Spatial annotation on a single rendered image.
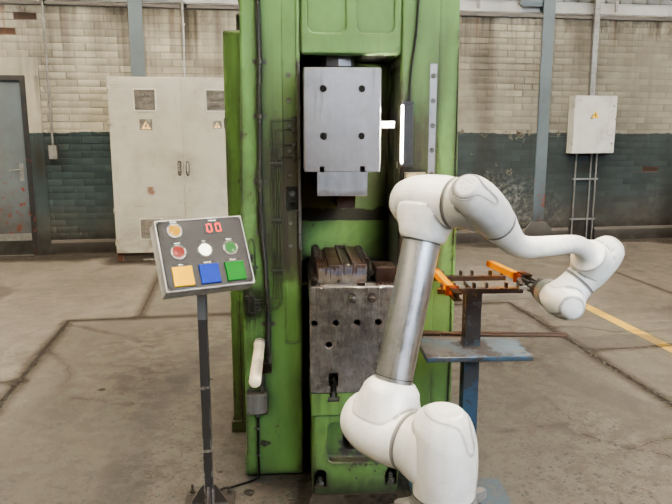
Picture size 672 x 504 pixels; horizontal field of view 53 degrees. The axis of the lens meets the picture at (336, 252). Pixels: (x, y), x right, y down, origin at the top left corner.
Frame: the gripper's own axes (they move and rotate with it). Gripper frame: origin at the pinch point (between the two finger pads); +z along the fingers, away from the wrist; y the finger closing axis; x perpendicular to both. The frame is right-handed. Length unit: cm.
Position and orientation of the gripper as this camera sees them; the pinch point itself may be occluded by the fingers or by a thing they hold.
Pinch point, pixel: (524, 278)
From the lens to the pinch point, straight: 244.5
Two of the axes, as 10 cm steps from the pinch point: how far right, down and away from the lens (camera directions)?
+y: 10.0, -0.1, 0.7
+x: 0.0, -9.9, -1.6
